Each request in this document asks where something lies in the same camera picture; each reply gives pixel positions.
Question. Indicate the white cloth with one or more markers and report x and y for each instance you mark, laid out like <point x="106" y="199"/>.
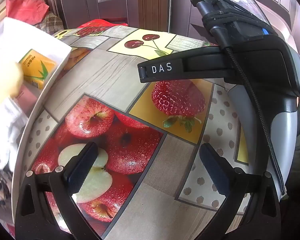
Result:
<point x="10" y="125"/>

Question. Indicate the pink packet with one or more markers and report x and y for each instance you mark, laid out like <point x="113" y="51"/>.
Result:
<point x="27" y="97"/>

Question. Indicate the yellow drink carton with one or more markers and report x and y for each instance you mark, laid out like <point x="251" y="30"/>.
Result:
<point x="37" y="67"/>

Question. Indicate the plaid blanket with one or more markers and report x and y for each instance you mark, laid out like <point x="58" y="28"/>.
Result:
<point x="50" y="22"/>

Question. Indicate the white cardboard box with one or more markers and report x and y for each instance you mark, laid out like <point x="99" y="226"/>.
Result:
<point x="35" y="37"/>

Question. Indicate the yellow sponge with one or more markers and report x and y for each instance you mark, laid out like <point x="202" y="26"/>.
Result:
<point x="7" y="80"/>

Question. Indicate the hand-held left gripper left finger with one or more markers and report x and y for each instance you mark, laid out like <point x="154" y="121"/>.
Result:
<point x="81" y="170"/>

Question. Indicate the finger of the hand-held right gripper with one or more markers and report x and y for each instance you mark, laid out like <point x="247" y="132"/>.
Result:
<point x="197" y="63"/>

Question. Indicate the red plastic bag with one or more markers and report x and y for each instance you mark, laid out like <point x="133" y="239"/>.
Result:
<point x="100" y="23"/>

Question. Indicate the fruit-print tablecloth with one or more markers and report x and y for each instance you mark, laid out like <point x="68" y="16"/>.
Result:
<point x="115" y="75"/>

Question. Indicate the matte red bag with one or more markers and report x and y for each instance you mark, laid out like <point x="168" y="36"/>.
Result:
<point x="25" y="7"/>

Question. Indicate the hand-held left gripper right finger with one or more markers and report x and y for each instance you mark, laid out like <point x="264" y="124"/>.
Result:
<point x="215" y="170"/>

